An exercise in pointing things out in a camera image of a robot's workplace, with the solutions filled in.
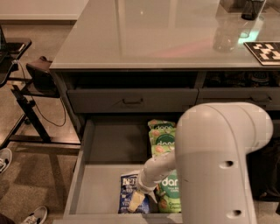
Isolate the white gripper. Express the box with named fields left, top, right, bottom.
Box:
left=128, top=169, right=158, bottom=213

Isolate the blue Kettle chip bag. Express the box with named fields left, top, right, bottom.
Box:
left=118, top=171, right=150, bottom=214

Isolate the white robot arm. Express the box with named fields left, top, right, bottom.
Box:
left=129, top=102, right=274, bottom=224

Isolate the front green Dang chip bag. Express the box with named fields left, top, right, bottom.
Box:
left=154, top=171, right=181, bottom=214

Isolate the green dang chip bag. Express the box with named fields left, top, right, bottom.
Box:
left=151, top=145, right=175, bottom=158
left=148, top=119, right=176, bottom=130
left=154, top=171, right=181, bottom=214
left=149, top=128, right=176, bottom=145

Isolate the open grey middle drawer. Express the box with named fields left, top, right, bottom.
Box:
left=53, top=115, right=182, bottom=224

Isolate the rear green Dang chip bag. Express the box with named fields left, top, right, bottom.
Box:
left=148, top=119, right=176, bottom=130

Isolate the grey top left drawer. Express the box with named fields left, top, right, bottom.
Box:
left=67, top=88, right=198, bottom=113

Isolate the black bag on floor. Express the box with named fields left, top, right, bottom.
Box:
left=247, top=137, right=280, bottom=202

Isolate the grey counter cabinet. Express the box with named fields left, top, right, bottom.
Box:
left=51, top=0, right=280, bottom=136

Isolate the grey top right drawer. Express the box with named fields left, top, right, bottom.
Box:
left=197, top=87, right=280, bottom=110

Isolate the dark cup on counter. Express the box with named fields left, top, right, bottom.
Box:
left=241, top=0, right=266, bottom=20

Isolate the lower white sneaker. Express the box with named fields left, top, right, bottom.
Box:
left=20, top=206, right=48, bottom=224

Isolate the white sneaker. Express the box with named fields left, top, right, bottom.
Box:
left=20, top=206, right=48, bottom=224
left=0, top=148, right=12, bottom=173

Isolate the upper white sneaker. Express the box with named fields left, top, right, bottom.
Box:
left=0, top=148, right=12, bottom=173

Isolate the black desk stand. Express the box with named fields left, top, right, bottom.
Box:
left=0, top=25, right=80, bottom=149

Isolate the black white marker tag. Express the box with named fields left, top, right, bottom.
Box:
left=243, top=41, right=280, bottom=66

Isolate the black cable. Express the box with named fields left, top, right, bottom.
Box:
left=11, top=59, right=67, bottom=128

